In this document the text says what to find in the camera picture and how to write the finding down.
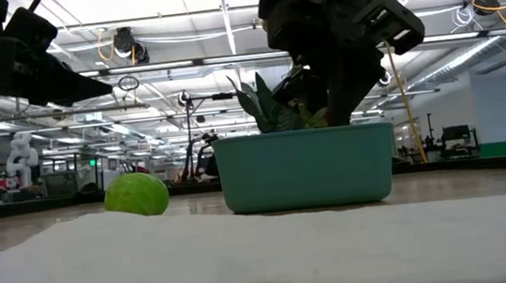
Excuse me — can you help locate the black machine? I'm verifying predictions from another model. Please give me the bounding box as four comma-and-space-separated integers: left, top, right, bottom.
438, 123, 482, 161

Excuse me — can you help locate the teal plastic tupperware container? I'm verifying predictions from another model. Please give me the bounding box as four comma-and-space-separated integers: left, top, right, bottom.
210, 119, 402, 219

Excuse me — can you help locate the yellow cable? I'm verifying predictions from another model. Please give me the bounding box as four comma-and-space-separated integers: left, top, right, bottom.
383, 37, 430, 168

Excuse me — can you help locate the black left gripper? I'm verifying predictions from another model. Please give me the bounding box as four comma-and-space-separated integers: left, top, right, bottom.
0, 0, 116, 115

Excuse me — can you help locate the white folded cloth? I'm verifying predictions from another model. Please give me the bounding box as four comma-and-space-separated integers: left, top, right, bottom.
0, 169, 506, 283

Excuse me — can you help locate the green plant in white pot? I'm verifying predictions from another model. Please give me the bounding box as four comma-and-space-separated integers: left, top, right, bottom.
225, 65, 331, 139

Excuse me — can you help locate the green panel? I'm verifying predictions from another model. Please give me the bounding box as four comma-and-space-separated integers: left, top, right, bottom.
478, 141, 506, 160

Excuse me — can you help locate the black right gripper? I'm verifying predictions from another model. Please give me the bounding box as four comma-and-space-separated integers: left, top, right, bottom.
256, 0, 436, 134

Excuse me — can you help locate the black camera stand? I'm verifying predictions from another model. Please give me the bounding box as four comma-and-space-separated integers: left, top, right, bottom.
171, 85, 245, 184

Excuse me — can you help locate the black ceiling cable reel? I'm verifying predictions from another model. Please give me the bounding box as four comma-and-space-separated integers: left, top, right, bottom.
110, 23, 152, 67
471, 0, 498, 19

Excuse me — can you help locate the green round produce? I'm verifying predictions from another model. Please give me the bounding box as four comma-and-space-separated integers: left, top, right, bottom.
100, 169, 172, 222

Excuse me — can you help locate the silver ventilation duct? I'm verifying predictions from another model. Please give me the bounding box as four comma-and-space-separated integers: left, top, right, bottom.
405, 34, 506, 94

